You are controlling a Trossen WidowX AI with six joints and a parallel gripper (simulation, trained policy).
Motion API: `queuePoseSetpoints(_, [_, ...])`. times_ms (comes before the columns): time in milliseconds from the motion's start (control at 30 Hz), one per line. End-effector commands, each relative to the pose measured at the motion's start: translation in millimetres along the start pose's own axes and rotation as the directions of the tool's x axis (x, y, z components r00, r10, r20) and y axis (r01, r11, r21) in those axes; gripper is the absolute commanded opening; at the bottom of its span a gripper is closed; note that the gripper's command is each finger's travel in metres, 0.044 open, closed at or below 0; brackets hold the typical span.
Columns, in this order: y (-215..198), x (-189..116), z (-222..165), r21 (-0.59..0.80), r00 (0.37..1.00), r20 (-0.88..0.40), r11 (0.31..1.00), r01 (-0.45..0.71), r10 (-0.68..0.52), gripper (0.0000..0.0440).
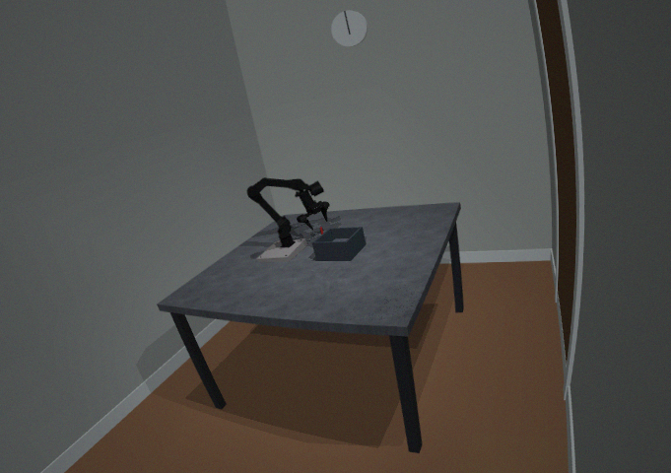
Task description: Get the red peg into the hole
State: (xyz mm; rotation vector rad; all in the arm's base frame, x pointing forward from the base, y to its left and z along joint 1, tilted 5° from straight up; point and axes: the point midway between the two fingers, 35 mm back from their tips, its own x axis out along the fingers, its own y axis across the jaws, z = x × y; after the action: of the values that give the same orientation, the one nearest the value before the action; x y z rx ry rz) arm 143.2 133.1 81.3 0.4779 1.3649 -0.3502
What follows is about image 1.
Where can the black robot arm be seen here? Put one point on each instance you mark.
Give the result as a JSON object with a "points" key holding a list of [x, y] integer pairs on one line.
{"points": [[253, 192]]}

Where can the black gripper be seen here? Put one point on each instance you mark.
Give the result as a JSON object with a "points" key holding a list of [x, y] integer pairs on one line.
{"points": [[302, 217]]}

